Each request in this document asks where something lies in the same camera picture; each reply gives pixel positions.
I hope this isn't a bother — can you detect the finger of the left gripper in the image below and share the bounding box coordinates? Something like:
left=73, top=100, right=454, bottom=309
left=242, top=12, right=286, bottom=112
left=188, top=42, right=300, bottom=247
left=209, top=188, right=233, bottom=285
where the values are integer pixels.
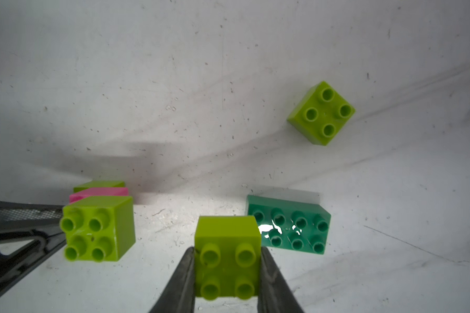
left=0, top=230, right=66, bottom=297
left=0, top=201, right=63, bottom=233

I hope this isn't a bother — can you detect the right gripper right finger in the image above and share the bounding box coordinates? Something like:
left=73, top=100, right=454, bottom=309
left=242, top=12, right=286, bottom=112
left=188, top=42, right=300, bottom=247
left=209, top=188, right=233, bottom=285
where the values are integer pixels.
left=257, top=246, right=304, bottom=313

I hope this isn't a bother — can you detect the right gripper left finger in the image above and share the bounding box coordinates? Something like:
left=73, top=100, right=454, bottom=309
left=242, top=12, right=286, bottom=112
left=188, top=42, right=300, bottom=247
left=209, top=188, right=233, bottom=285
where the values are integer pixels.
left=149, top=246, right=195, bottom=313

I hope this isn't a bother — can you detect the lime lego brick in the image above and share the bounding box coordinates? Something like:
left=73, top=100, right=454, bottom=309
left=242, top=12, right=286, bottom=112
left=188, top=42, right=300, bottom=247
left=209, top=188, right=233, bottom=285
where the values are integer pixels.
left=60, top=196, right=136, bottom=262
left=287, top=81, right=356, bottom=146
left=73, top=181, right=126, bottom=193
left=195, top=216, right=261, bottom=301

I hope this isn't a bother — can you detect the pink lego brick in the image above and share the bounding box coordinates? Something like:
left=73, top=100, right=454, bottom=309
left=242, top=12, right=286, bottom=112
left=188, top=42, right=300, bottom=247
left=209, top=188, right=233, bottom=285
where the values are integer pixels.
left=69, top=187, right=129, bottom=203

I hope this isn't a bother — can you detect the dark green long lego brick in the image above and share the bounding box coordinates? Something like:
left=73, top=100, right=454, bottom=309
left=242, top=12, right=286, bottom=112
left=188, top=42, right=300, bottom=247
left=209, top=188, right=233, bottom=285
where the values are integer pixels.
left=247, top=195, right=331, bottom=255

